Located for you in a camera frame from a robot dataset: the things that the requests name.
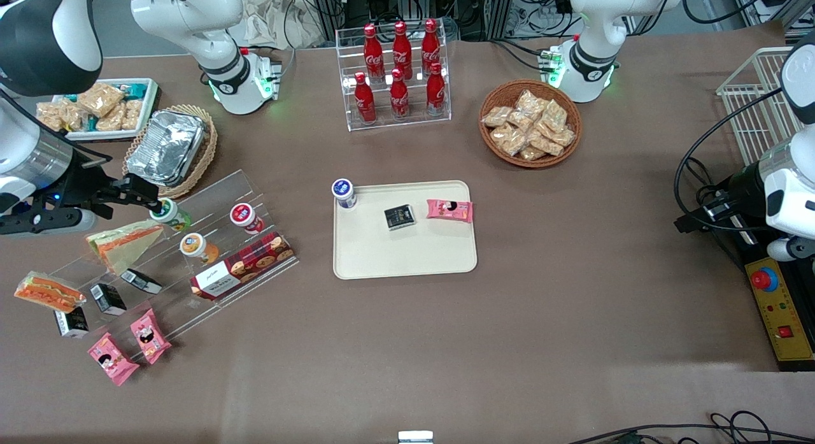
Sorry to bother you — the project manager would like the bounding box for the pink snack packet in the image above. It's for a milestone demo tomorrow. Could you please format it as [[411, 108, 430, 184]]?
[[87, 332, 140, 387], [426, 199, 474, 224], [130, 308, 173, 366]]

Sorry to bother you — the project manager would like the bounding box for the triangle sandwich orange filling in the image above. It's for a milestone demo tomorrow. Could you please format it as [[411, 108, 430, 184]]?
[[14, 271, 87, 315]]

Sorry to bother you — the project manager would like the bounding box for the white rectangular snack tray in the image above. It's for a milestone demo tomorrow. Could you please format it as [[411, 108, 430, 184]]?
[[35, 78, 160, 143]]

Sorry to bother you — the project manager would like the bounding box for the clear acrylic stepped shelf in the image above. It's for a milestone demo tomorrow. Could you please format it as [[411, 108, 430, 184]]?
[[39, 169, 300, 363]]

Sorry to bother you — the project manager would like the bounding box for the wrapped triangle sandwich pale bread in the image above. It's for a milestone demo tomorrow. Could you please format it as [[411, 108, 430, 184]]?
[[85, 219, 165, 274]]

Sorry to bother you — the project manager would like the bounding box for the beige plastic tray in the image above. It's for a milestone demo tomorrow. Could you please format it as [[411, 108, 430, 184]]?
[[332, 180, 478, 281]]

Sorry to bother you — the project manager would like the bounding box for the crumpled beige paper bag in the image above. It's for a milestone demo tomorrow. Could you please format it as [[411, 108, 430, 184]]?
[[241, 0, 323, 50]]

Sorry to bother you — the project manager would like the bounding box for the aluminium frame rack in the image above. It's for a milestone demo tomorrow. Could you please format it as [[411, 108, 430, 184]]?
[[308, 0, 575, 42]]

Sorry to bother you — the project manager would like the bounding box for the yellow emergency stop box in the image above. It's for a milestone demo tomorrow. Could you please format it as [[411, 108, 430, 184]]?
[[732, 227, 815, 373]]

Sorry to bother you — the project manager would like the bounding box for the orange lid drink cup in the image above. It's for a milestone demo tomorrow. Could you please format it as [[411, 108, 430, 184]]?
[[179, 233, 220, 266]]

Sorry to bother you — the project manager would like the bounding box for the red lid drink cup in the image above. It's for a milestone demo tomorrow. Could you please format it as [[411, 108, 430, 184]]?
[[229, 203, 265, 235]]

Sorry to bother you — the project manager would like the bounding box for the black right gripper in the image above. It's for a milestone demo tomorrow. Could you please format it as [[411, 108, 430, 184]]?
[[29, 147, 160, 214]]

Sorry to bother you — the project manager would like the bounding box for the oval light wicker basket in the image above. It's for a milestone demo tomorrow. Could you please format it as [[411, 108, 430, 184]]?
[[122, 104, 219, 200]]

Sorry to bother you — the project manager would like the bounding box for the silver foil container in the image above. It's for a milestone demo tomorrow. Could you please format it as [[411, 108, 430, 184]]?
[[125, 109, 206, 187]]

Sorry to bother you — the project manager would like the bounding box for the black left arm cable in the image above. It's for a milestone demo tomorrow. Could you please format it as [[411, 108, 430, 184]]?
[[674, 86, 793, 236]]

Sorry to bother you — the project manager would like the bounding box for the black snack packet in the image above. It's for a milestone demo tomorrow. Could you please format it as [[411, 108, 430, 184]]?
[[384, 204, 416, 231], [90, 282, 127, 317], [120, 268, 162, 296], [53, 305, 90, 339]]

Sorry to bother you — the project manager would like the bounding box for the clear acrylic bottle rack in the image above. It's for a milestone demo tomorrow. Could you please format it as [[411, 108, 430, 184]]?
[[335, 18, 452, 133]]

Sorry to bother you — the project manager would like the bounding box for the red cola bottle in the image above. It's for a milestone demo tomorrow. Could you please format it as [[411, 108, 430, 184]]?
[[425, 62, 447, 117], [353, 72, 377, 125], [421, 18, 441, 75], [363, 24, 385, 83], [389, 68, 411, 121], [392, 21, 413, 80]]

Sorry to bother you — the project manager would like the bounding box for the round brown wicker basket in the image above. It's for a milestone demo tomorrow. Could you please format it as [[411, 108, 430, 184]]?
[[478, 80, 583, 169]]

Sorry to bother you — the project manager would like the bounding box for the red plaid cookie box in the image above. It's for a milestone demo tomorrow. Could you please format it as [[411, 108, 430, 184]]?
[[190, 232, 295, 302]]

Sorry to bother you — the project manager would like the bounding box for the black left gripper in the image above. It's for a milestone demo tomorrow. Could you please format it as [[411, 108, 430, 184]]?
[[674, 164, 769, 234]]

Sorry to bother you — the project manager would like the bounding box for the blue lid yogurt cup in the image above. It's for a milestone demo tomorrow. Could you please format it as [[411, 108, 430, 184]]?
[[331, 178, 358, 210]]

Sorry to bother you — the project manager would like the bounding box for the black floor cable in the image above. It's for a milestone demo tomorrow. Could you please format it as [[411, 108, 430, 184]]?
[[565, 410, 815, 444]]

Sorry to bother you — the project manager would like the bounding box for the white wire basket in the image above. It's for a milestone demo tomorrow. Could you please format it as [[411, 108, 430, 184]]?
[[716, 46, 798, 168]]

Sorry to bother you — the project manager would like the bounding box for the green lid drink cup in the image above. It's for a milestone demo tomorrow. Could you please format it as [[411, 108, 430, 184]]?
[[149, 198, 192, 233]]

